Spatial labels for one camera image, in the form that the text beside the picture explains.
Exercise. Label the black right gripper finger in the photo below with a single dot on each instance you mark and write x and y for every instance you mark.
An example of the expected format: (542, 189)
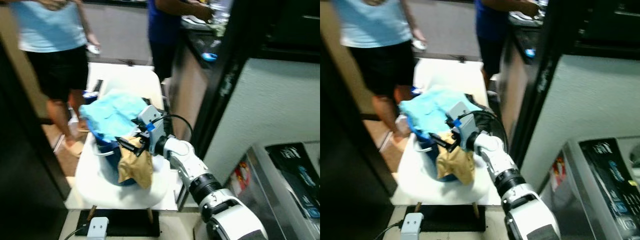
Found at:
(137, 150)
(129, 142)
(440, 139)
(448, 148)

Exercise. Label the tan cloth garment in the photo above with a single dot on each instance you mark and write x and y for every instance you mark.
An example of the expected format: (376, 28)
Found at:
(136, 167)
(456, 164)

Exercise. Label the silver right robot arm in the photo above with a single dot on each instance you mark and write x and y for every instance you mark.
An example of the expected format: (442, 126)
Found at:
(510, 175)
(200, 172)

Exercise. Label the silver top-load washing machine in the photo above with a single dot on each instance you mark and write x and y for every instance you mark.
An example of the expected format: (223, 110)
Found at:
(285, 185)
(600, 185)

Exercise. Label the blue laundry basket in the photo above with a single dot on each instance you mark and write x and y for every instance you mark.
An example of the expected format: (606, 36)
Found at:
(107, 150)
(425, 145)

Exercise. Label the light blue cloth garment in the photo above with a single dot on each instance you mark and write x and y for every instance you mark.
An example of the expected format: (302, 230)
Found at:
(429, 111)
(112, 115)

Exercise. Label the white chair with wooden legs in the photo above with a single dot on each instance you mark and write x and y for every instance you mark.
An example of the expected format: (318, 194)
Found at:
(95, 182)
(415, 177)

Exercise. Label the black floor mat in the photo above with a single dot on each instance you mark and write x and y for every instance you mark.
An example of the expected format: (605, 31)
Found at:
(127, 222)
(450, 217)

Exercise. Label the brown counter with black top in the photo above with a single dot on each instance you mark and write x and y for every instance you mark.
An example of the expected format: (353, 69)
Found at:
(192, 85)
(515, 85)

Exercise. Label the dark door panel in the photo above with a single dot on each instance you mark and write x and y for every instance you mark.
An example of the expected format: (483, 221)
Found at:
(25, 175)
(350, 175)

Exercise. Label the small blue object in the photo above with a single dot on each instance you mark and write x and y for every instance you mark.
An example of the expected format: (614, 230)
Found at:
(530, 52)
(209, 56)

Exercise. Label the person in dark blue shirt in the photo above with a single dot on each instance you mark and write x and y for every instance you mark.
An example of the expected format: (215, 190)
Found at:
(490, 30)
(162, 35)

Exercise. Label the person in light blue shirt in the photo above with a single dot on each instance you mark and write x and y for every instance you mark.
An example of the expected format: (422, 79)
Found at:
(50, 30)
(375, 25)

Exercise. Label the black tall cabinet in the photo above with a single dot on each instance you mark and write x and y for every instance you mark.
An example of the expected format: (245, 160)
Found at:
(285, 25)
(595, 22)

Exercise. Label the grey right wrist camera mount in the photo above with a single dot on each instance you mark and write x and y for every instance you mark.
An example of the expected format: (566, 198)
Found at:
(462, 120)
(150, 120)

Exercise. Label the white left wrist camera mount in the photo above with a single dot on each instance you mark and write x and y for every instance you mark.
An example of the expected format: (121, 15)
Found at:
(97, 228)
(412, 226)

